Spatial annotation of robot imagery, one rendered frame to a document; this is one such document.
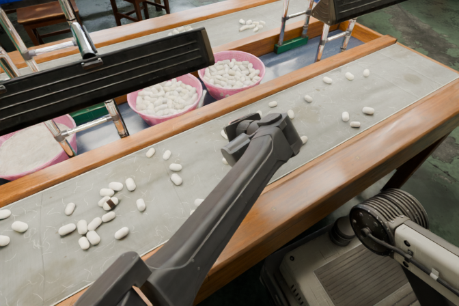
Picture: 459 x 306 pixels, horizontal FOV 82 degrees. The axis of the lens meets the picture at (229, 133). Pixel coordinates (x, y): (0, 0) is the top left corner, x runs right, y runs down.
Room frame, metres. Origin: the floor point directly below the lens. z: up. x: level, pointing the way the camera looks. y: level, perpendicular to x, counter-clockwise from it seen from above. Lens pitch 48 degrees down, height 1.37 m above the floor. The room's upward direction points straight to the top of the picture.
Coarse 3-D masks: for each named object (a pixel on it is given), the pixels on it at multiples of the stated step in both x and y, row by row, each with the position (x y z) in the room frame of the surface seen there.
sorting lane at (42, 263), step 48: (384, 48) 1.10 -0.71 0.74; (288, 96) 0.76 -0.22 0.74; (336, 96) 0.76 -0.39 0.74; (384, 96) 0.76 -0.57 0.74; (192, 144) 0.53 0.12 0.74; (336, 144) 0.53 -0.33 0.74; (48, 192) 0.36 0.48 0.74; (96, 192) 0.36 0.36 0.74; (144, 192) 0.36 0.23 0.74; (192, 192) 0.36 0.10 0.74; (48, 240) 0.23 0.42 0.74; (144, 240) 0.23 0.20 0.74; (0, 288) 0.13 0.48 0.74; (48, 288) 0.13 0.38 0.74
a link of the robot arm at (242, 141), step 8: (264, 120) 0.37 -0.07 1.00; (272, 120) 0.35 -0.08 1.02; (240, 136) 0.37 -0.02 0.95; (248, 136) 0.37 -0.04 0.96; (232, 144) 0.35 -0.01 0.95; (240, 144) 0.35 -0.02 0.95; (248, 144) 0.34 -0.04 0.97; (224, 152) 0.34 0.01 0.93; (232, 152) 0.32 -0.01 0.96; (240, 152) 0.32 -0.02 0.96; (232, 160) 0.32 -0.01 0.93
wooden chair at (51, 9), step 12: (72, 0) 2.39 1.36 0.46; (24, 12) 2.15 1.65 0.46; (36, 12) 2.16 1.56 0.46; (48, 12) 2.15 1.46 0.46; (60, 12) 2.14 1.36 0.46; (24, 24) 2.00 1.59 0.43; (36, 24) 2.04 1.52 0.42; (48, 24) 2.08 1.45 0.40; (36, 36) 2.19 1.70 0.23; (48, 36) 2.36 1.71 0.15
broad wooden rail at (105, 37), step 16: (240, 0) 1.59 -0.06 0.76; (256, 0) 1.59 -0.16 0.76; (272, 0) 1.62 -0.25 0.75; (160, 16) 1.38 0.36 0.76; (176, 16) 1.38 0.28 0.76; (192, 16) 1.37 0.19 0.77; (208, 16) 1.40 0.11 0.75; (96, 32) 1.20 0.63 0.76; (112, 32) 1.20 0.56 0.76; (128, 32) 1.20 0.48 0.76; (144, 32) 1.22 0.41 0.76; (32, 48) 1.05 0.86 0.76; (64, 48) 1.05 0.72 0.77; (16, 64) 0.94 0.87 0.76
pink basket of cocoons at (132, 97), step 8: (184, 80) 0.86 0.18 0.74; (192, 80) 0.84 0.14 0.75; (200, 88) 0.78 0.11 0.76; (128, 96) 0.72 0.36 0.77; (136, 96) 0.76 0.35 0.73; (200, 96) 0.72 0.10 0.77; (128, 104) 0.68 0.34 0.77; (136, 112) 0.65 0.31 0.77; (184, 112) 0.65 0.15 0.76; (144, 120) 0.68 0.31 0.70; (152, 120) 0.63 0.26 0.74; (160, 120) 0.63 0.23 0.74
